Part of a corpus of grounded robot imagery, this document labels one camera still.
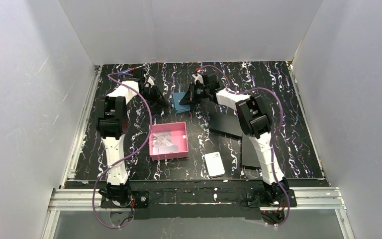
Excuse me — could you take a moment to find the loose VIP card in tray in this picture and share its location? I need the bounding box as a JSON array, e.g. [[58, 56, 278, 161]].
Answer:
[[152, 131, 173, 147]]

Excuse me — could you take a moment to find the white small box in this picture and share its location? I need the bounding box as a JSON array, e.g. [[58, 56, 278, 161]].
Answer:
[[204, 152, 225, 178]]

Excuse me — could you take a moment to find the dark grey perforated box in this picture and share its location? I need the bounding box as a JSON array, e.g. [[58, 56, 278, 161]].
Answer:
[[209, 114, 243, 139]]

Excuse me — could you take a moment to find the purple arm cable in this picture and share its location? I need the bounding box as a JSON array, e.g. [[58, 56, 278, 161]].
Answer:
[[92, 72, 154, 230], [195, 65, 290, 228]]

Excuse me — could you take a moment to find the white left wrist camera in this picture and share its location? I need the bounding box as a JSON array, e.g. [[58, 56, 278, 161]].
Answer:
[[145, 76, 155, 88]]

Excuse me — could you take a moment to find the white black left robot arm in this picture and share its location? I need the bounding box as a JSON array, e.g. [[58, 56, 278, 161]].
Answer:
[[95, 68, 169, 207]]

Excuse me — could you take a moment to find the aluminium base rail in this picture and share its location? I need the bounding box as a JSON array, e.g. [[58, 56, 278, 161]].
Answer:
[[42, 185, 354, 239]]

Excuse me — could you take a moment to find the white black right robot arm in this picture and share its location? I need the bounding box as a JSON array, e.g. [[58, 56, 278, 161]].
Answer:
[[180, 72, 291, 207]]

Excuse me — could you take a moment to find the blue leather card holder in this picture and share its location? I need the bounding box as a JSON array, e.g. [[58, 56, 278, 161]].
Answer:
[[171, 92, 191, 115]]

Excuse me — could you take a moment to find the pink plastic tray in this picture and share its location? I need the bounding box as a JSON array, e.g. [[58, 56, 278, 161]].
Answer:
[[149, 121, 189, 161]]

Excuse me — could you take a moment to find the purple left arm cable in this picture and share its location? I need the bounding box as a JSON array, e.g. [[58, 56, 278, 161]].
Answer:
[[92, 72, 154, 230]]

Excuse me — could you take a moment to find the flat black rectangular box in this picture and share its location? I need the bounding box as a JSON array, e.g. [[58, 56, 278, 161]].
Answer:
[[241, 134, 260, 169]]

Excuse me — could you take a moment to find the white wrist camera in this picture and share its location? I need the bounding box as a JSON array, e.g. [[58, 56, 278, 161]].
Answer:
[[191, 68, 204, 85], [145, 76, 155, 88]]

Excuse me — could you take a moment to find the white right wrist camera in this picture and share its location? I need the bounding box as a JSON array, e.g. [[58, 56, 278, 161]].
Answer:
[[191, 68, 204, 85]]

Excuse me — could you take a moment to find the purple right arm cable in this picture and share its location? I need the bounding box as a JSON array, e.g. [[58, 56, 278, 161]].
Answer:
[[195, 65, 290, 228]]

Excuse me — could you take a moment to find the blue red handled screwdriver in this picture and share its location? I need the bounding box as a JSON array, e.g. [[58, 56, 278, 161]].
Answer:
[[118, 65, 144, 78]]

